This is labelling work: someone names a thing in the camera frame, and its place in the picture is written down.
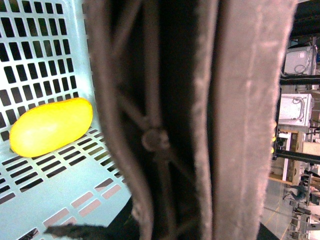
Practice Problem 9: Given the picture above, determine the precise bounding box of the brown basket handle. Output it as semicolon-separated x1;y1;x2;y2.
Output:
84;0;297;240

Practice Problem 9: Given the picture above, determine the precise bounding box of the yellow mango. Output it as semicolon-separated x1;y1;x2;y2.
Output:
9;97;94;158

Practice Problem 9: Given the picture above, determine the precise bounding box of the light blue plastic basket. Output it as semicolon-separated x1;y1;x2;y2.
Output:
0;0;131;240

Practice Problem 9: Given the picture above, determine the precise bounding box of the white washing machine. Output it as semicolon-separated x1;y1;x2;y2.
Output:
278;93;314;128

